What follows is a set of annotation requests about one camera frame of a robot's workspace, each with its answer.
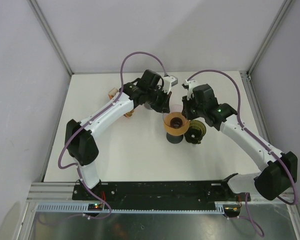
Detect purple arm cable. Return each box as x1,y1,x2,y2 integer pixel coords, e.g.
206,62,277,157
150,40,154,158
184,69,300,237
58,51,168,221

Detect olive green plastic dripper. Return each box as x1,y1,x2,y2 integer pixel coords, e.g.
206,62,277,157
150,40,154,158
184,120,207,145

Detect grey slotted cable duct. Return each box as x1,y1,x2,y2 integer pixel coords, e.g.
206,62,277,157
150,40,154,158
36,202,225,215

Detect wooden dripper stand ring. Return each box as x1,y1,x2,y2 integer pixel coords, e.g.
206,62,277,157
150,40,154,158
163,111,191,137

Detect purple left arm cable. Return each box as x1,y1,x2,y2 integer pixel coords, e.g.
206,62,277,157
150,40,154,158
58,51,168,221

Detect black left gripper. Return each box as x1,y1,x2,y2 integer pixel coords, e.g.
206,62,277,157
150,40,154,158
146,86,172,114

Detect pink glass dripper cone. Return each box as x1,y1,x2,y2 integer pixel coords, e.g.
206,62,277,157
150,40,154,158
162,104,190,136

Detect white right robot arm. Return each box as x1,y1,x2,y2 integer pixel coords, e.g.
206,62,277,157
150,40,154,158
182,96,298,205

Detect orange coffee filter box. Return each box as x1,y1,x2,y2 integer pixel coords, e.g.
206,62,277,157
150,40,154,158
108,88,135,118

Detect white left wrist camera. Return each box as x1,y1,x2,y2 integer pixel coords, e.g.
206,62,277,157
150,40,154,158
162,75,178,94

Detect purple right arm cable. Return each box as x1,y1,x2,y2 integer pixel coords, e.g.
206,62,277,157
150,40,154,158
184,69,300,237

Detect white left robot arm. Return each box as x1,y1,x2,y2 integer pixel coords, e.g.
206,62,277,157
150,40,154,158
65,82,172,200

